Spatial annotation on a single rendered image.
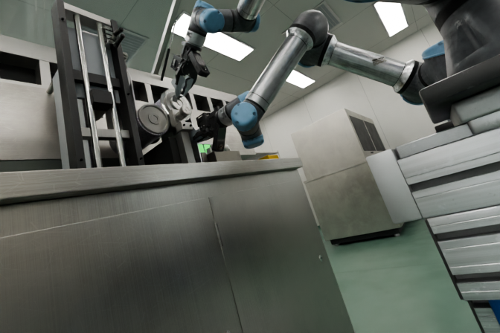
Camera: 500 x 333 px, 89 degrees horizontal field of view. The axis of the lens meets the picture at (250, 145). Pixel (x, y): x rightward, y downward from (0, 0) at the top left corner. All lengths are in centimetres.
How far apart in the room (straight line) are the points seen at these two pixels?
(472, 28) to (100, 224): 60
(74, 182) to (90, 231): 9
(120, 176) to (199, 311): 31
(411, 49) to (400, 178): 512
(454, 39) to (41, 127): 121
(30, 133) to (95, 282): 79
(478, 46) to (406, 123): 480
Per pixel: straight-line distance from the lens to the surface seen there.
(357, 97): 542
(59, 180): 50
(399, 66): 101
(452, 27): 42
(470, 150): 36
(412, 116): 519
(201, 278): 62
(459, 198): 36
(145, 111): 101
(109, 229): 53
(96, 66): 89
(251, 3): 92
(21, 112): 124
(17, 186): 48
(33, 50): 141
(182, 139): 97
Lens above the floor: 75
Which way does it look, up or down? 14 degrees up
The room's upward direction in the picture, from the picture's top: 17 degrees counter-clockwise
